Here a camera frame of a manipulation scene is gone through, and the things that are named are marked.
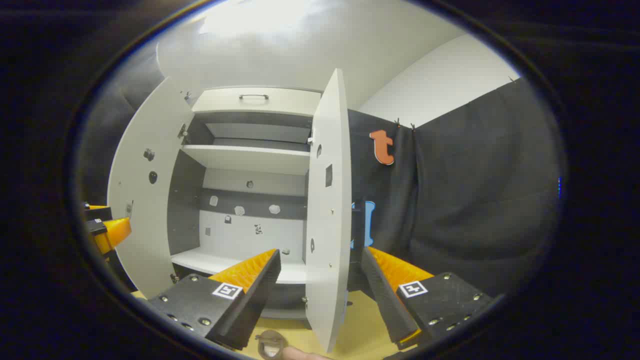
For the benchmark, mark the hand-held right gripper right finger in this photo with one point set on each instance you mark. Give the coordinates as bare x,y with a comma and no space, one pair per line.
387,300

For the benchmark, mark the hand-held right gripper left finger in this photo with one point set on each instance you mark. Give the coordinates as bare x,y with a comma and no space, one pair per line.
250,310

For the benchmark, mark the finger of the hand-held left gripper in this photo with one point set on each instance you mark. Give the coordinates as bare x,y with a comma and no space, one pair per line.
100,214
117,230

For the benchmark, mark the white cabinet door phone sticker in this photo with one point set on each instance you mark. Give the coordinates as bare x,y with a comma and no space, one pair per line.
150,225

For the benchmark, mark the brown fuzzy shoe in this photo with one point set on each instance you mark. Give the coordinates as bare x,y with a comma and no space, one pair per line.
272,336

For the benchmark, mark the white grey shoe cabinet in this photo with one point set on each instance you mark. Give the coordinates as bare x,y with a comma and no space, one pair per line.
250,235

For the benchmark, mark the white cabinet door cat sticker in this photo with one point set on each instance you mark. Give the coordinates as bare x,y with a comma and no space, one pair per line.
327,225

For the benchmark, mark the white cabinet shelf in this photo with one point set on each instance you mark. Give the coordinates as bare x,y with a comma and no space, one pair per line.
250,159

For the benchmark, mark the black backdrop cloth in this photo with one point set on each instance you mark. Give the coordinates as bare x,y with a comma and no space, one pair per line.
475,200

